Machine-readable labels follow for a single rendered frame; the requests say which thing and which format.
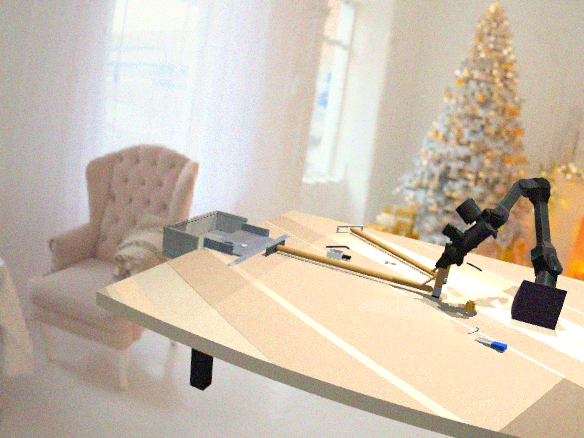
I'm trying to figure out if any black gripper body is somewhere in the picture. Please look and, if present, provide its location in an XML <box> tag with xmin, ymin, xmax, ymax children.
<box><xmin>446</xmin><ymin>229</ymin><xmax>480</xmax><ymax>267</ymax></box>

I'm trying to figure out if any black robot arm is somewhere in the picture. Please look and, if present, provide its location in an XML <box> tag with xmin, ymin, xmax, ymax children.
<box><xmin>442</xmin><ymin>178</ymin><xmax>563</xmax><ymax>288</ymax></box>

